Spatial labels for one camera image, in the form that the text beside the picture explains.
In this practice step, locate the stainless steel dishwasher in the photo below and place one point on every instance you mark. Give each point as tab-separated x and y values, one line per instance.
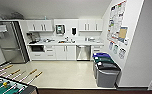
83	52

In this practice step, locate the white two-door base cabinet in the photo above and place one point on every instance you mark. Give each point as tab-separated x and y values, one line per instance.
65	52

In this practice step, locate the black soap dispenser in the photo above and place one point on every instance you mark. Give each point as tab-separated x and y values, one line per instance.
73	30

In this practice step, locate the white drawer unit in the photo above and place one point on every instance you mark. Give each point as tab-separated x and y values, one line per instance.
49	52
97	48

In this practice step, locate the steel paper towel dispenser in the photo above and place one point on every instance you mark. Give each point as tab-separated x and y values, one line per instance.
60	29

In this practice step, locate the blue lidded recycling bin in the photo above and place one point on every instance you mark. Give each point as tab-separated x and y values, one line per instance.
100	55

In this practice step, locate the green lidded recycling bin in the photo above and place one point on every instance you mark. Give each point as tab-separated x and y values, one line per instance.
104	60

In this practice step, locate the blue printed bin sign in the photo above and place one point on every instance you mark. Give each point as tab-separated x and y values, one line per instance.
111	45

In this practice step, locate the black built-in microwave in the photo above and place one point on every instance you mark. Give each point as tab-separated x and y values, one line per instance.
37	48

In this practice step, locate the green printed bin sign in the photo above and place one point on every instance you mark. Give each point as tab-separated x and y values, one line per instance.
116	49

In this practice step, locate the grey trash bin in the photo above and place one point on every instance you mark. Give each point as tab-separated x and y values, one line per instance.
107	75

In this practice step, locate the tan cork board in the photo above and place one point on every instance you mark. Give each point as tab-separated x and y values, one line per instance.
123	33

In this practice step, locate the stainless steel refrigerator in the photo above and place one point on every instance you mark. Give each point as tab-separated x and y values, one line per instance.
12	43

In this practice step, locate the white paper note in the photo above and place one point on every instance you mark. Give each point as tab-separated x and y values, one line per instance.
2	29

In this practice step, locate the green foosball table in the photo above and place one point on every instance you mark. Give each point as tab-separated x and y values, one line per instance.
2	85

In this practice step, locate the white wall cabinet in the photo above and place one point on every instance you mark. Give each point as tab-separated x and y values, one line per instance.
40	26
90	25

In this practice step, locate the printed wall poster board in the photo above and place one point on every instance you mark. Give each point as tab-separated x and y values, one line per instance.
116	16

